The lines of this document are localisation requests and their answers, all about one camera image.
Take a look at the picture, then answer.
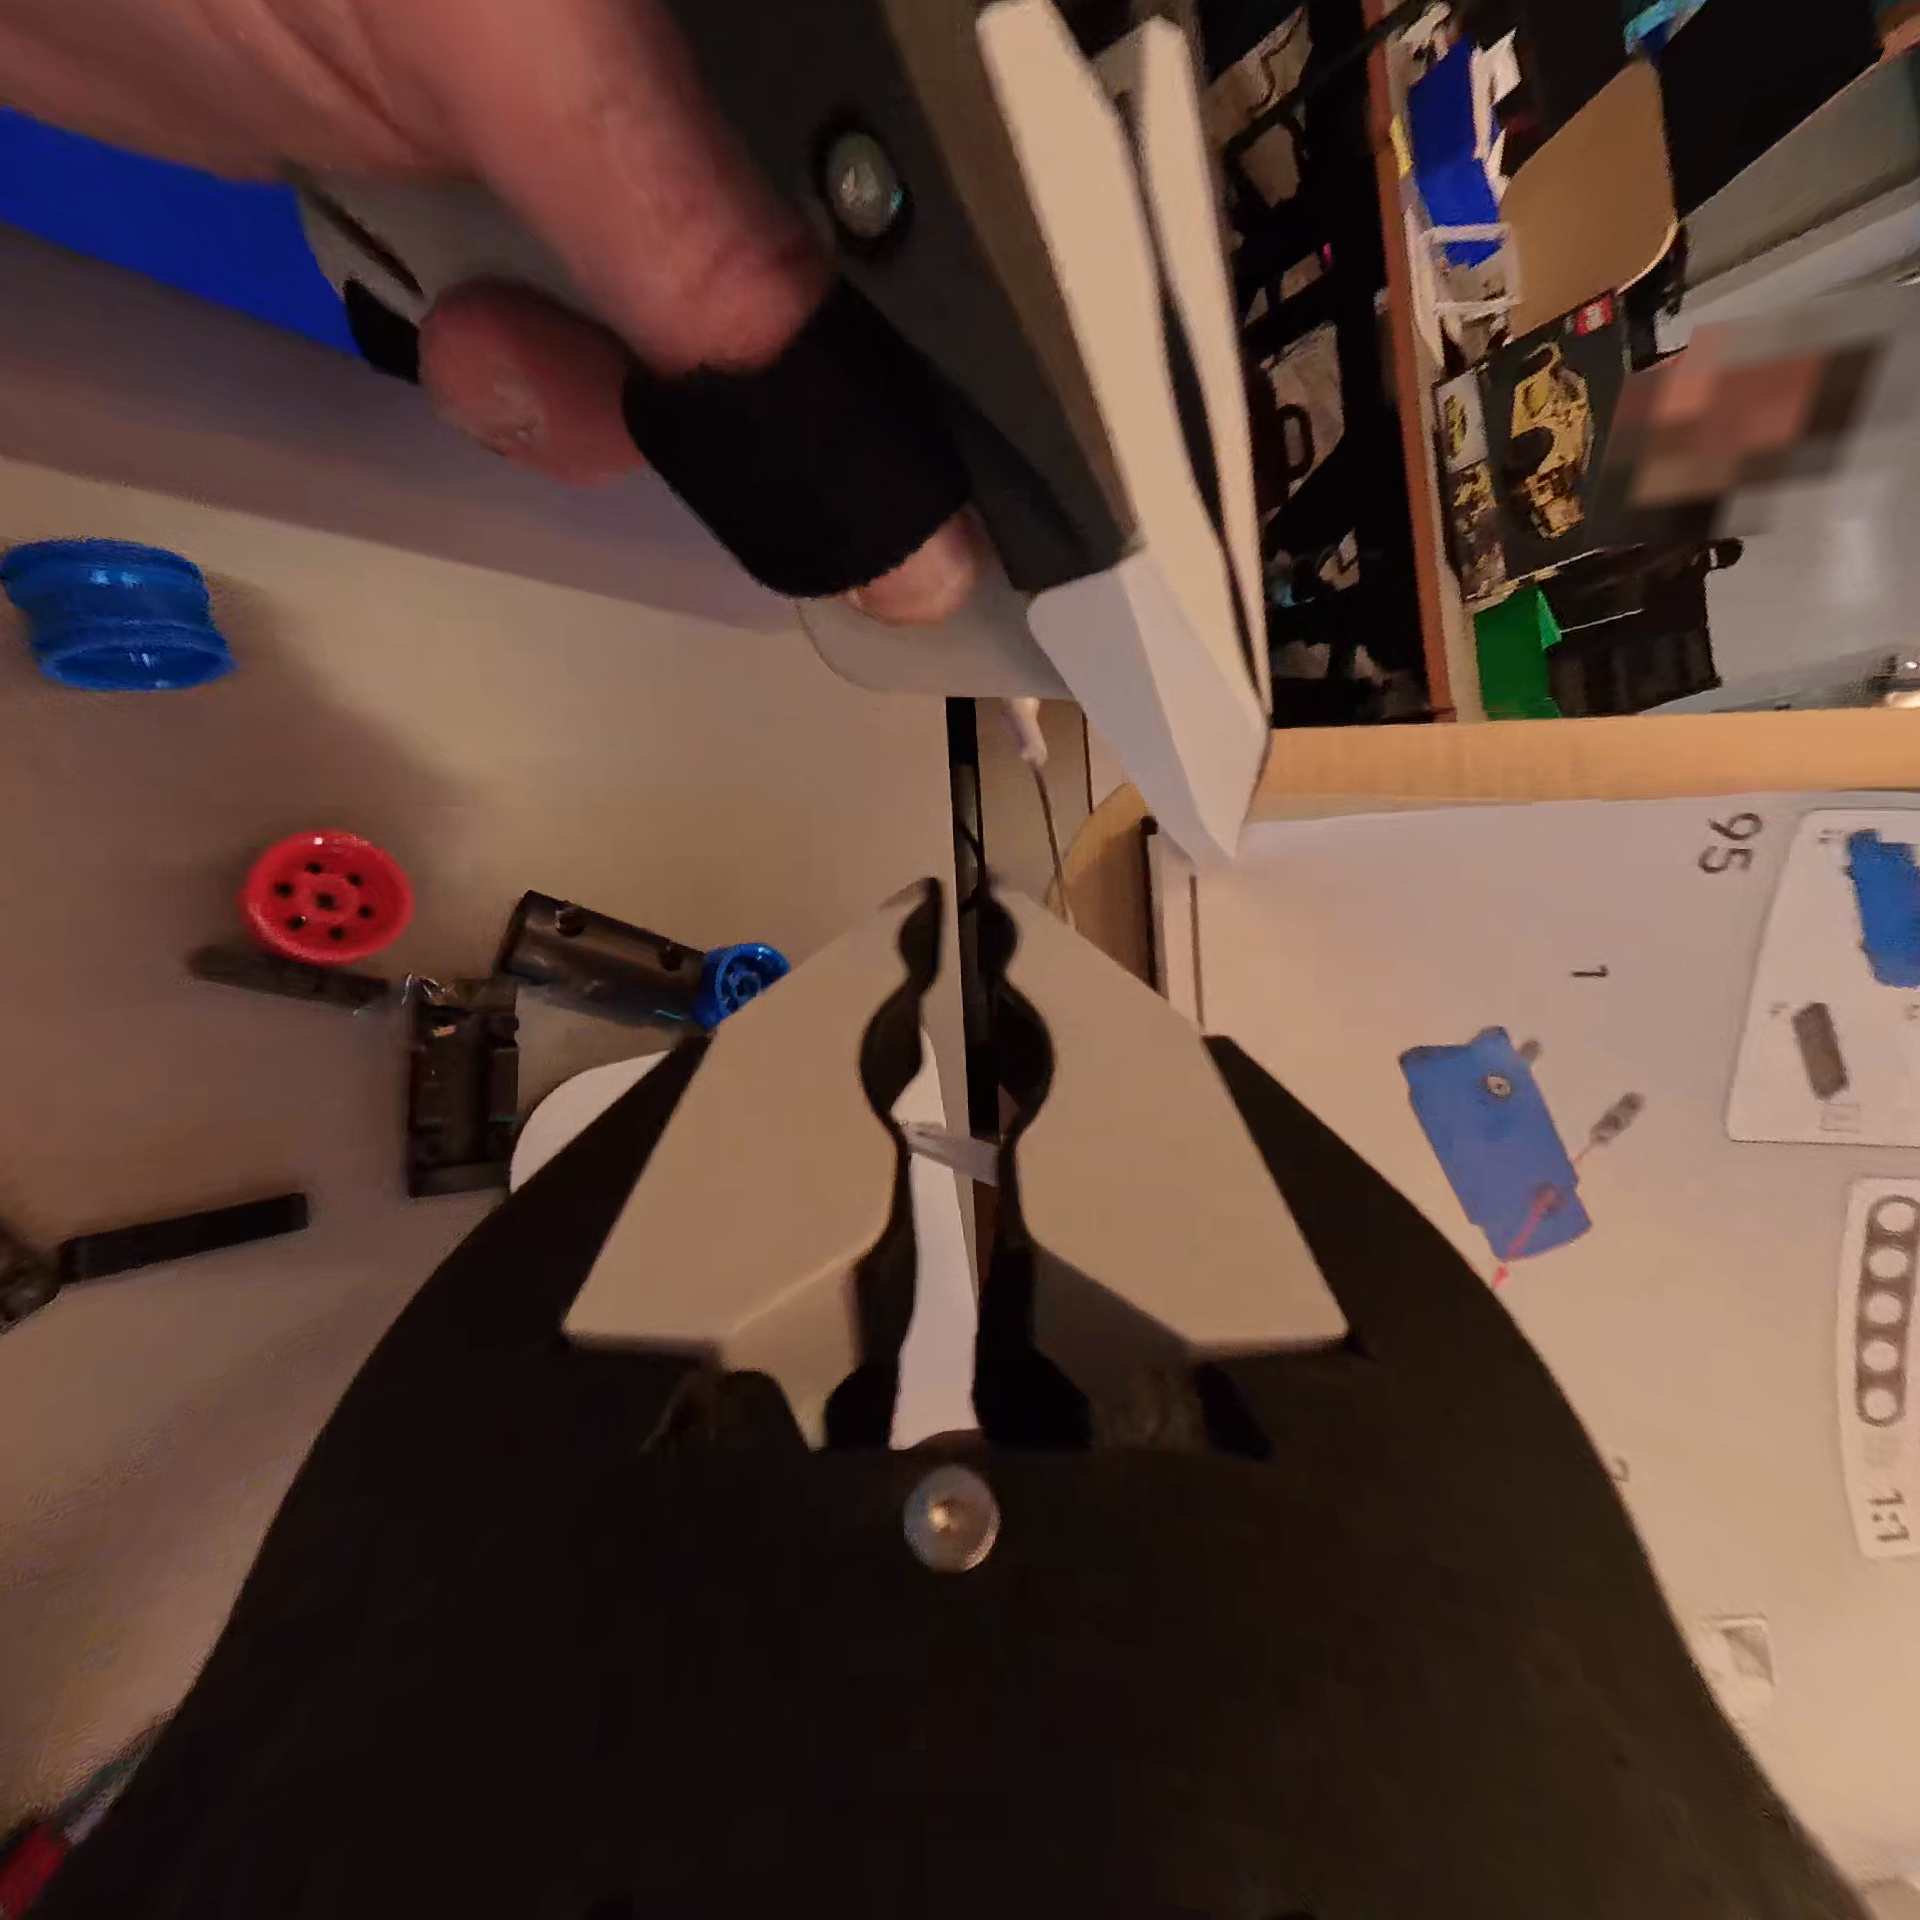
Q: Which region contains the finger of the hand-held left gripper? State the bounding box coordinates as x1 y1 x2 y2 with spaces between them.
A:
1093 15 1274 708
977 0 1274 870

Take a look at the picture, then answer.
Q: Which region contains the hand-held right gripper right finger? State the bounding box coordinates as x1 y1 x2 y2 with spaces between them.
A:
968 886 1349 1451

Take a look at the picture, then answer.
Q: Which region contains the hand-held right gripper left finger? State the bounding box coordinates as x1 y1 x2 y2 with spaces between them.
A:
563 879 948 1451

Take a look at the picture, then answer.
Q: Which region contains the instruction booklet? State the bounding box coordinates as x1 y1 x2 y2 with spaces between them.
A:
1185 786 1920 1901

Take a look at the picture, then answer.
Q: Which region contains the grey desk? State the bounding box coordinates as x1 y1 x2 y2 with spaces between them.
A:
0 227 1098 1849

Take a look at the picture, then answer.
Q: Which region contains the person's left hand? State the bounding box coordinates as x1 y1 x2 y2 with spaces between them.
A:
0 0 994 629

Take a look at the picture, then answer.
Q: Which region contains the blue wheel rim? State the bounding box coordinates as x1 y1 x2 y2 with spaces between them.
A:
0 538 238 694
697 940 790 1029

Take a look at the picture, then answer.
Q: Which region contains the black beam with holes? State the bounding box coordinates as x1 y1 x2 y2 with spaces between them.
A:
500 893 710 1029

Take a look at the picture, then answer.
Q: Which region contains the white book stand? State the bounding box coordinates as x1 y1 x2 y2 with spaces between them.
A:
509 695 1920 1451

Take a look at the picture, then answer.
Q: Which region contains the green storage bin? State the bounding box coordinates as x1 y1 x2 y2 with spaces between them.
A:
1476 587 1562 721

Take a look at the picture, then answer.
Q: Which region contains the toy box with yellow vehicle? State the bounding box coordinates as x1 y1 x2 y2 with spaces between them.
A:
1432 308 1636 602

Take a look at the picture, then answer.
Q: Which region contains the flat black beam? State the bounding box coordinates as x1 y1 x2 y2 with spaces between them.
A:
194 944 392 1008

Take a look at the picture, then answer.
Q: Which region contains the red wheel rim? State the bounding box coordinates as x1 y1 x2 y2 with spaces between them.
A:
238 834 416 968

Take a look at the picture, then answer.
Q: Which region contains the short black beam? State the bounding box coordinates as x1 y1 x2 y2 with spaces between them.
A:
56 1191 309 1285

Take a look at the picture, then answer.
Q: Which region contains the blue storage bin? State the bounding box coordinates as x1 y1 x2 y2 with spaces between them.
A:
0 104 369 358

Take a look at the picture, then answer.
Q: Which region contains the black frame piece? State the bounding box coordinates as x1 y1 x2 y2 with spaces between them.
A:
406 980 521 1197

